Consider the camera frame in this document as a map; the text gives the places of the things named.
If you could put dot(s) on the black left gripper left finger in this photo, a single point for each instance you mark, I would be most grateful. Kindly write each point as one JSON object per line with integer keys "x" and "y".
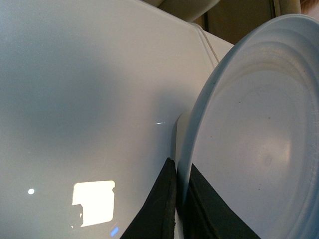
{"x": 156, "y": 218}

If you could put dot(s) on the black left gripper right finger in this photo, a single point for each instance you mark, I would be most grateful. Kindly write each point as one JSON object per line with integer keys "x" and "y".
{"x": 205, "y": 215}

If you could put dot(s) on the light blue plate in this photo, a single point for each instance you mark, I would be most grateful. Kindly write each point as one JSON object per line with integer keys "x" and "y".
{"x": 253, "y": 132}

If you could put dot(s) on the beige chair left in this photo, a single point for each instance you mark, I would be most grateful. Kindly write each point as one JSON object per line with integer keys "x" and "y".
{"x": 187, "y": 10}

